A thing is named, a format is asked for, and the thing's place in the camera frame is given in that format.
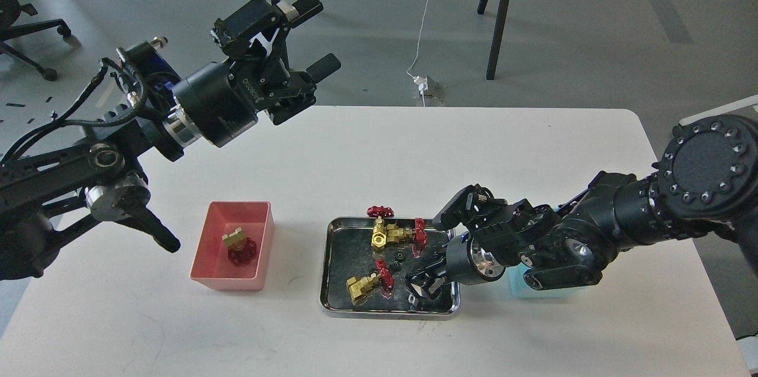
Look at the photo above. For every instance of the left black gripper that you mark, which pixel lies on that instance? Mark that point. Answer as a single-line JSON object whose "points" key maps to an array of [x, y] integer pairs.
{"points": [[222, 100]]}

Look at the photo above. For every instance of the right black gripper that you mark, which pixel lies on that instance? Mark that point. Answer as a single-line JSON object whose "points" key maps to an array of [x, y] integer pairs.
{"points": [[461, 260]]}

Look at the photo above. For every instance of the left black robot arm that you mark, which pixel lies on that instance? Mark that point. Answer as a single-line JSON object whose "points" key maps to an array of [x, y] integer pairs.
{"points": [[69, 175]]}

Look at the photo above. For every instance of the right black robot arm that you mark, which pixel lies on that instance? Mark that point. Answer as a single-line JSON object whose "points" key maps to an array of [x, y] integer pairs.
{"points": [[705, 182]]}

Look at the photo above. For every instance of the blue plastic box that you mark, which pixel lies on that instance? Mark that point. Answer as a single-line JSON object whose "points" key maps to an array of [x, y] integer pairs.
{"points": [[519, 288]]}

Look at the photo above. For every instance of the pink plastic box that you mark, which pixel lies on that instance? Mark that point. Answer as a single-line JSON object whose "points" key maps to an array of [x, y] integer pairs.
{"points": [[212, 267]]}

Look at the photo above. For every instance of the metal tray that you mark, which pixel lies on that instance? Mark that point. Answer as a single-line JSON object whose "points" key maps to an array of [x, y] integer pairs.
{"points": [[348, 253]]}

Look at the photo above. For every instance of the white power adapter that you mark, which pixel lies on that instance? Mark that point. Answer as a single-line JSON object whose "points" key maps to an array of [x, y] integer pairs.
{"points": [[421, 83]]}

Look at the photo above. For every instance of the black office chair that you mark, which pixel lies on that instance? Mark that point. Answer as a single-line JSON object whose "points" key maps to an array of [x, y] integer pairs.
{"points": [[11, 11]]}

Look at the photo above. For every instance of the brass valve side red handle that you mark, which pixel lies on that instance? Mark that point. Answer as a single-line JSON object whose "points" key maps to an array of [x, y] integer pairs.
{"points": [[416, 234]]}

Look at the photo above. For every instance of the brass valve upright red handle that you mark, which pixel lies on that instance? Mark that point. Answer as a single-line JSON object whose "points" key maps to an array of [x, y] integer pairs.
{"points": [[379, 231]]}

